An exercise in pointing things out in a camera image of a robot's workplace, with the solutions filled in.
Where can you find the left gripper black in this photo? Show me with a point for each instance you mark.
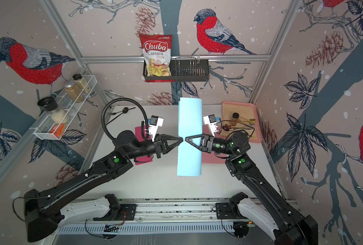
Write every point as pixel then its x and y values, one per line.
pixel 160 144

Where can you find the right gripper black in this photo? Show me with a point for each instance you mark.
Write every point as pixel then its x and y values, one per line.
pixel 206 143

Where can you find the light blue paper sheet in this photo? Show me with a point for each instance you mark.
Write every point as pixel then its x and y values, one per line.
pixel 189 159

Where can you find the magenta paper sheet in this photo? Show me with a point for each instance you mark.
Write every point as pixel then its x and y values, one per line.
pixel 145 159

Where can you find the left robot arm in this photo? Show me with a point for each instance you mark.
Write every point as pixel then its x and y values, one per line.
pixel 42 210

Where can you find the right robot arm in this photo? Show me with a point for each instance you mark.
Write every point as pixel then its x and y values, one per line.
pixel 276 217

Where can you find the light pink paper sheet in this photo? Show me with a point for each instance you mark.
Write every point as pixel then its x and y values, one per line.
pixel 210 158

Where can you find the iridescent purple spoon front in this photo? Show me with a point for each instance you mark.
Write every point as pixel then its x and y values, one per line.
pixel 228 128

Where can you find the red pepper spice jar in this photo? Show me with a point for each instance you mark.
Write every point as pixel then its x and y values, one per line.
pixel 234 119

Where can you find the black spoon on table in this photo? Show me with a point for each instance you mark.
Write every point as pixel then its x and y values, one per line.
pixel 119 113

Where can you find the pink plastic tray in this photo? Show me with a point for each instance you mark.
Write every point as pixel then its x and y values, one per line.
pixel 245 113

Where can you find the silver spoon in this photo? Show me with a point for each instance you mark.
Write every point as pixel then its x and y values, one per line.
pixel 247 125

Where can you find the Chuba cassava chips bag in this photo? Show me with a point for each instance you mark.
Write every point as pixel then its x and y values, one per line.
pixel 157 54

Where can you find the tan spice bottle front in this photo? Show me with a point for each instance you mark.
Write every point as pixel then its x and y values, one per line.
pixel 73 91

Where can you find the tan spice bottle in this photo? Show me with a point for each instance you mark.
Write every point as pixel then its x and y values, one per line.
pixel 82 83
pixel 73 91

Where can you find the small red box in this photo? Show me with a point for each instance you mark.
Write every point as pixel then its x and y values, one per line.
pixel 58 130

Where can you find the tan spice bottle rear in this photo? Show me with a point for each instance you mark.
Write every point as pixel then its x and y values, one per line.
pixel 82 83

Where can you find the black lid grinder jar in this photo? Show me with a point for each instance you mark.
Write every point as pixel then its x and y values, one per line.
pixel 58 115

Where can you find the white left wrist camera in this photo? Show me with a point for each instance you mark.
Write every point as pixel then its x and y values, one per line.
pixel 154 123

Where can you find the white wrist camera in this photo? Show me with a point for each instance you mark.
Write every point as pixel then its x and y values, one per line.
pixel 154 123
pixel 211 122

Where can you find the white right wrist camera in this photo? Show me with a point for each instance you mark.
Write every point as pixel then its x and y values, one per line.
pixel 211 122

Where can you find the gold spoon cream handle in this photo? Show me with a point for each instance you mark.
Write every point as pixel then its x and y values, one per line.
pixel 250 121

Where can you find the black wire wall basket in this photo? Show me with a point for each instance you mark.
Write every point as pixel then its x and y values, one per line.
pixel 181 70

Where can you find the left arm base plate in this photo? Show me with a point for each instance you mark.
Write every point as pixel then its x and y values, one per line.
pixel 123 212

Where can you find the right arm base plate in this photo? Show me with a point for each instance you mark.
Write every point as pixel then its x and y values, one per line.
pixel 228 211

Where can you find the clear acrylic wall shelf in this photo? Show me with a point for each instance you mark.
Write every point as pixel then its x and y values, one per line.
pixel 63 100

